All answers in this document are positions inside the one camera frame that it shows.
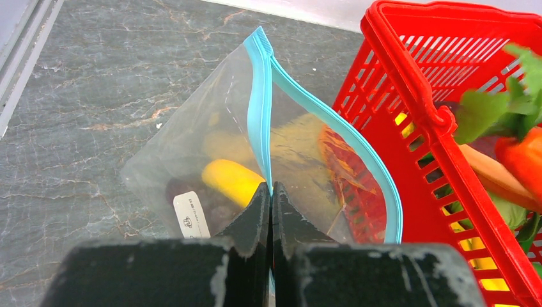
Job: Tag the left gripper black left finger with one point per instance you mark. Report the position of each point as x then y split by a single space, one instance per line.
229 269

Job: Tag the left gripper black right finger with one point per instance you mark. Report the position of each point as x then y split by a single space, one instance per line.
311 269

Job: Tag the single yellow toy banana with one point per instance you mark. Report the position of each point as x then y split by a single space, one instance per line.
233 180

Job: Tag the clear zip top bag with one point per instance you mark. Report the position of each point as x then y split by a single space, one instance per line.
251 111

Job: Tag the red toy chili pepper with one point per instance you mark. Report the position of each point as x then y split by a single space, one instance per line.
523 159

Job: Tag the red plastic basket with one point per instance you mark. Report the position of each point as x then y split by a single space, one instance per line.
414 55

